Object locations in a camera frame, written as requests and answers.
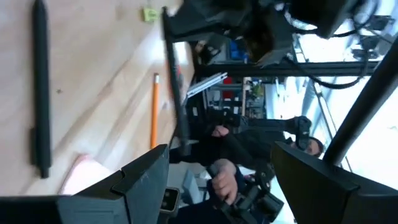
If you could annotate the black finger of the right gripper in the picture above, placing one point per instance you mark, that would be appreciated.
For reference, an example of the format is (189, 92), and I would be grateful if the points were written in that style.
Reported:
(202, 21)

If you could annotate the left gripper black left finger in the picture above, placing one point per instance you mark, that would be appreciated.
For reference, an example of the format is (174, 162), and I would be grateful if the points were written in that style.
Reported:
(146, 180)

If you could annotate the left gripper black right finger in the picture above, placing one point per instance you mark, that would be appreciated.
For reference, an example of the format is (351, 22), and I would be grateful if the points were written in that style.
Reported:
(311, 186)

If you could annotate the yellow-green eraser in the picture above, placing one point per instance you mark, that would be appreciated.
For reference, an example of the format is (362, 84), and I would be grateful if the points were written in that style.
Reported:
(150, 14)

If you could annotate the pink sticky note pad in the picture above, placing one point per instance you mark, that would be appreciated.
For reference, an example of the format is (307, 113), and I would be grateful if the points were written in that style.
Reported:
(84, 175)

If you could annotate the orange pencil with eraser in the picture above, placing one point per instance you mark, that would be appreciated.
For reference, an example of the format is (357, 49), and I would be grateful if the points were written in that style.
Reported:
(154, 115)

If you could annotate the black pen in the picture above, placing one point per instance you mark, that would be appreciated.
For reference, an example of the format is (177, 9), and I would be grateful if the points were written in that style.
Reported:
(42, 93)

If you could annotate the silver aluminium bar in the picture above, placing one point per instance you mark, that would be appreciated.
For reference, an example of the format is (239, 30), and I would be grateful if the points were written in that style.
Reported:
(206, 83)

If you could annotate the person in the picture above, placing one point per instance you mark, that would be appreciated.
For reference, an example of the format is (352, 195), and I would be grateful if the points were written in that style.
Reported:
(248, 146)

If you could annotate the person's hand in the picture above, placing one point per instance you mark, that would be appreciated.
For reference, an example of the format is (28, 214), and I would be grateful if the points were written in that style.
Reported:
(220, 131)
(224, 183)

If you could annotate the small grey camera module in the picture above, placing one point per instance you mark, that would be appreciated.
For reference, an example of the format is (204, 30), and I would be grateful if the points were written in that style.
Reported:
(170, 200)

